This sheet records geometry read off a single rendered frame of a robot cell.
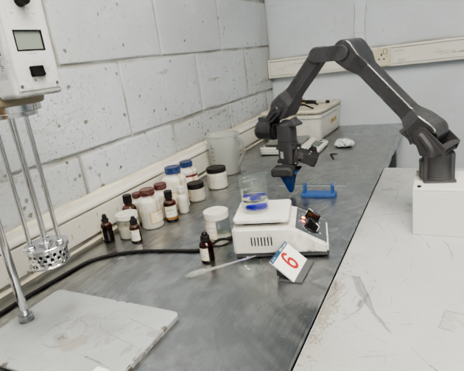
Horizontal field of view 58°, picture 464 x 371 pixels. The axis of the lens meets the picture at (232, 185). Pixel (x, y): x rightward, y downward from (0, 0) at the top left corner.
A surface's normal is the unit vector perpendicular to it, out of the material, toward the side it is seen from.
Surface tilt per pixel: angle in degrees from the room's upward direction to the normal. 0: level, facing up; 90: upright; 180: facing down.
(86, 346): 0
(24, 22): 90
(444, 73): 91
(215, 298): 0
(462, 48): 90
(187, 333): 0
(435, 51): 90
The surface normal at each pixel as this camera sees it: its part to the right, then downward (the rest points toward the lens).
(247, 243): -0.18, 0.31
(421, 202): -0.44, 0.32
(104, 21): 0.89, 0.02
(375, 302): -0.12, -0.95
